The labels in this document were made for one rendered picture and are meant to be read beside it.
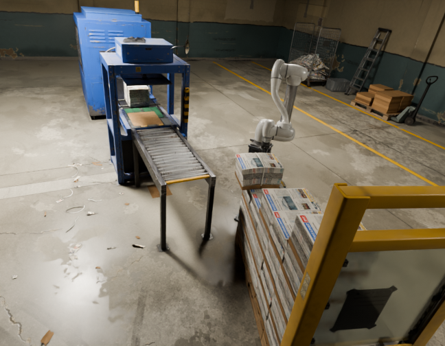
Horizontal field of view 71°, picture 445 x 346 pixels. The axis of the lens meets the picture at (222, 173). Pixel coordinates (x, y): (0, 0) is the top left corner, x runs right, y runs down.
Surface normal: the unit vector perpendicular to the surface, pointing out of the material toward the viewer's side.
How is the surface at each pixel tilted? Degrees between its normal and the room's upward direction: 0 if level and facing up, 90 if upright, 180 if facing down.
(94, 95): 90
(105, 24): 90
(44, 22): 90
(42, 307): 0
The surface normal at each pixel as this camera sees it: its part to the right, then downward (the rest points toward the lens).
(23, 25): 0.43, 0.50
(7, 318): 0.10, -0.86
